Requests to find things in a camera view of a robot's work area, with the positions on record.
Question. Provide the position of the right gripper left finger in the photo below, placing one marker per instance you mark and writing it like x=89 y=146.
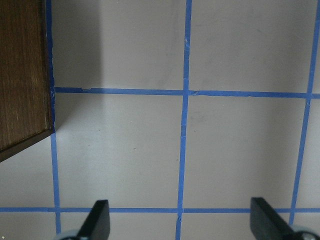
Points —
x=97 y=225

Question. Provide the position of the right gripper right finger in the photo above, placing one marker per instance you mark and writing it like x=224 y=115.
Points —
x=266 y=223

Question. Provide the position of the dark brown wooden cabinet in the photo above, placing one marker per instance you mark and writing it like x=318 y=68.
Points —
x=25 y=95

